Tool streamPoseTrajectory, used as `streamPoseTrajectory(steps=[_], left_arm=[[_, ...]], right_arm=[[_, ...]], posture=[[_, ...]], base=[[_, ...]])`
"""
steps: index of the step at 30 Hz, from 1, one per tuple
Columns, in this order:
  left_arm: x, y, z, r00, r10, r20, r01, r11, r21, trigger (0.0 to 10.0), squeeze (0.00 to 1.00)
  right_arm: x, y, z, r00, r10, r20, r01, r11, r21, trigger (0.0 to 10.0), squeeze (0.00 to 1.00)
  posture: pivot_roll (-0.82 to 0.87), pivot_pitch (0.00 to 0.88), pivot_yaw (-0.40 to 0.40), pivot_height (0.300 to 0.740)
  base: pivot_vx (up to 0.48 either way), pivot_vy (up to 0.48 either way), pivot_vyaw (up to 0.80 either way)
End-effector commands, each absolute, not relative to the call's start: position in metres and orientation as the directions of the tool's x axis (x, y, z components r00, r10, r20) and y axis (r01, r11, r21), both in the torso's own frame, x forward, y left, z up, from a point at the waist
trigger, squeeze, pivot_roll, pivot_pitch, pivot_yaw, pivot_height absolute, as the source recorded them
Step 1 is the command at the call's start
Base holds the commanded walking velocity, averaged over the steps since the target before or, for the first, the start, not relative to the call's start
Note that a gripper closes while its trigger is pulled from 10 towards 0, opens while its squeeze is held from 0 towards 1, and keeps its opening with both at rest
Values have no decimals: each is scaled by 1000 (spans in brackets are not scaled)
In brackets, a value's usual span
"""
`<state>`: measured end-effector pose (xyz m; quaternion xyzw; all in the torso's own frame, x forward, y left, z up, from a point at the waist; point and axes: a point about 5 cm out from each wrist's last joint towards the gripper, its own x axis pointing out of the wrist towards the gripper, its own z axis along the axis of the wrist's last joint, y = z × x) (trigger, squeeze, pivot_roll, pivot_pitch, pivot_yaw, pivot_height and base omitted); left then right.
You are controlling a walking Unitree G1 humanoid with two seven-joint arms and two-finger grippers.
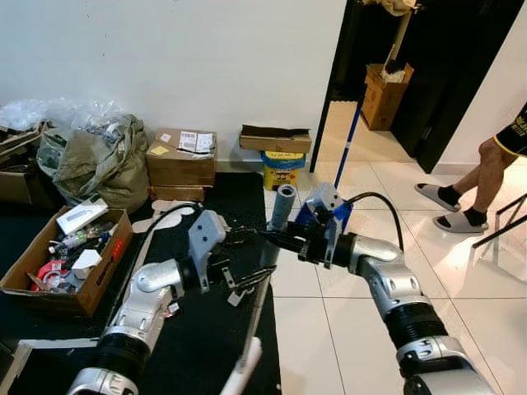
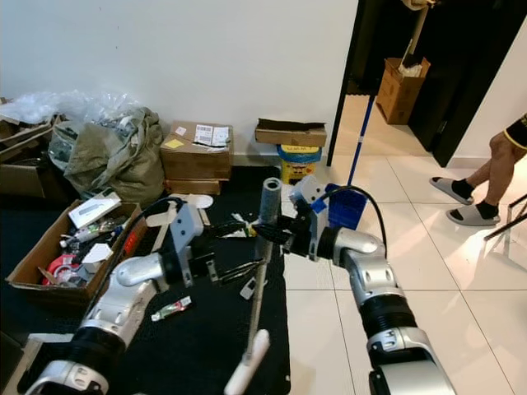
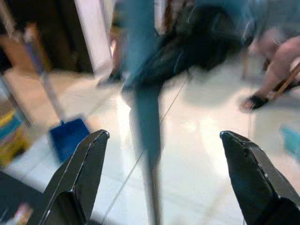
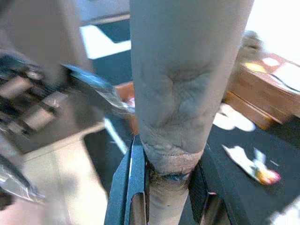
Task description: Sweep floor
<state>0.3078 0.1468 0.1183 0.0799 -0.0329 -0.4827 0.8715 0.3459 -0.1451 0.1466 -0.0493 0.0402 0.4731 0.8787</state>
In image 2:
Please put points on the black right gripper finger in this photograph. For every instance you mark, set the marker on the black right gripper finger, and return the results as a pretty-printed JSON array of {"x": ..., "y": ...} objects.
[
  {"x": 268, "y": 238},
  {"x": 269, "y": 225}
]

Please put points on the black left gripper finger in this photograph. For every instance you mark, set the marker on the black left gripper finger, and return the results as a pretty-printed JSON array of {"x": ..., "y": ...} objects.
[
  {"x": 240, "y": 271},
  {"x": 226, "y": 230}
]

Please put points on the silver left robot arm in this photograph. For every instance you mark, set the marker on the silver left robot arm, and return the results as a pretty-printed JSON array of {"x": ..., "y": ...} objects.
[{"x": 123, "y": 304}]

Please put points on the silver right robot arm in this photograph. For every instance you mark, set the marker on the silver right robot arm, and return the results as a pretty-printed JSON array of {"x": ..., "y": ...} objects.
[{"x": 370, "y": 280}]

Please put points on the black floor mat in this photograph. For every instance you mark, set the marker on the black floor mat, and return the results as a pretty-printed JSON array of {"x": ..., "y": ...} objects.
[{"x": 198, "y": 354}]

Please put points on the yellow and blue bucket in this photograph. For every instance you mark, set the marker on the yellow and blue bucket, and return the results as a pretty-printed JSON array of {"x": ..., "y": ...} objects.
[{"x": 299, "y": 164}]

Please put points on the cardboard box with shipping labels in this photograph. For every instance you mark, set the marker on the cardboard box with shipping labels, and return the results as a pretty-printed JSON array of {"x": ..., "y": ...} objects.
[{"x": 193, "y": 163}]

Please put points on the long open cardboard box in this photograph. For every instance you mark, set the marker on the long open cardboard box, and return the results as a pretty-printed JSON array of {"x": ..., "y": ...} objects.
[{"x": 291, "y": 136}]

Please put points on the clear plastic bottle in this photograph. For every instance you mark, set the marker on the clear plastic bottle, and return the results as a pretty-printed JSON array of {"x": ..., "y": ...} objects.
[{"x": 86, "y": 233}]

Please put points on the white product box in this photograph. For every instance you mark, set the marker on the white product box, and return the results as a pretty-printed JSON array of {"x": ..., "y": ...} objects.
[{"x": 95, "y": 210}]

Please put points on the olive woven sack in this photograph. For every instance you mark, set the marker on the olive woven sack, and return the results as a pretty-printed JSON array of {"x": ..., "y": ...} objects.
[{"x": 115, "y": 160}]

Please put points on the open cardboard box of clutter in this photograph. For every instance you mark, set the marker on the open cardboard box of clutter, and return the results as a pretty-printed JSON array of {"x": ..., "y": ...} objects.
[{"x": 49, "y": 295}]

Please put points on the tall brown cardboard box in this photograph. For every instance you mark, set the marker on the tall brown cardboard box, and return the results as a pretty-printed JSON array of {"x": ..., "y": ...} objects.
[{"x": 395, "y": 97}]

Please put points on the clear plastic bag pile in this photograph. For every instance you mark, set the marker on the clear plastic bag pile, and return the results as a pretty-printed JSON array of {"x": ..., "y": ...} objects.
[{"x": 66, "y": 105}]

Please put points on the person in black shorts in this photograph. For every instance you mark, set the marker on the person in black shorts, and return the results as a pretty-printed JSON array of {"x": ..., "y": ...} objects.
[{"x": 502, "y": 156}]

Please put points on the beige cloth bundle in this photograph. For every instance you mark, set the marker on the beige cloth bundle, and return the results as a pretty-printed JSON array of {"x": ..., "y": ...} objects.
[{"x": 420, "y": 4}]

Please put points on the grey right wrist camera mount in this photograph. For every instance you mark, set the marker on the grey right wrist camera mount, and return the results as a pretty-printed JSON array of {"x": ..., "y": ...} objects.
[{"x": 309, "y": 191}]

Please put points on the black metal frame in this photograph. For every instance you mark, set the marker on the black metal frame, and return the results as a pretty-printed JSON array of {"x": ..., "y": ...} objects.
[{"x": 506, "y": 229}]

